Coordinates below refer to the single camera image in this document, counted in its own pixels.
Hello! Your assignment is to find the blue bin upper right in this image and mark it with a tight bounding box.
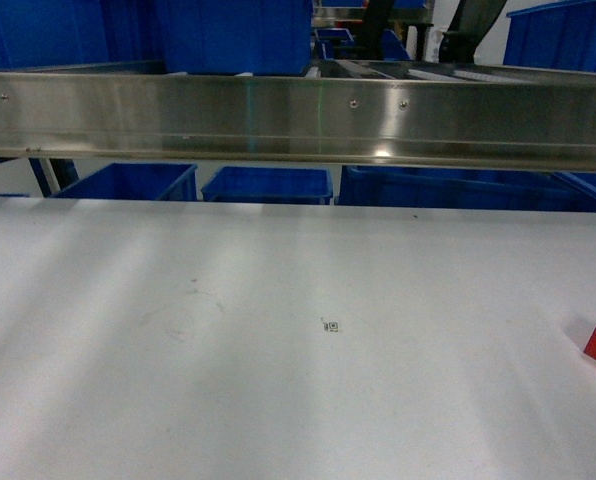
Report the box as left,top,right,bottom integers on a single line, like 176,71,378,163
503,1,596,72

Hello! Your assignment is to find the blue bin lower right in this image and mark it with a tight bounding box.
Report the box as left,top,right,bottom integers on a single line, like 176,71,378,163
336,166,596,213

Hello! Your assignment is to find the large blue bin on shelf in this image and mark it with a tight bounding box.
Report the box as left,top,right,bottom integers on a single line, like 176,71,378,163
155,1,313,76

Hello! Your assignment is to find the blue bin far left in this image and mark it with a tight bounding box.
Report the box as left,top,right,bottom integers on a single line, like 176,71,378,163
0,1,163,70

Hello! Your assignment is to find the small black table marker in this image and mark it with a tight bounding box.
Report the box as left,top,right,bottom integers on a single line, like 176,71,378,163
321,317,342,333

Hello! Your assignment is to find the blue bin lower left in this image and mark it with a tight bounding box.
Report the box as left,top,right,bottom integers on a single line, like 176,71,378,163
53,163,197,202

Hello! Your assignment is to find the blue bin lower middle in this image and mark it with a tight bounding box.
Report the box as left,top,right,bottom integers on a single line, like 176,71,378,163
201,166,333,205

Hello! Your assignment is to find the stainless steel shelf rail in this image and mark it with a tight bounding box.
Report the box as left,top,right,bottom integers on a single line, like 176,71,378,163
0,72,596,172

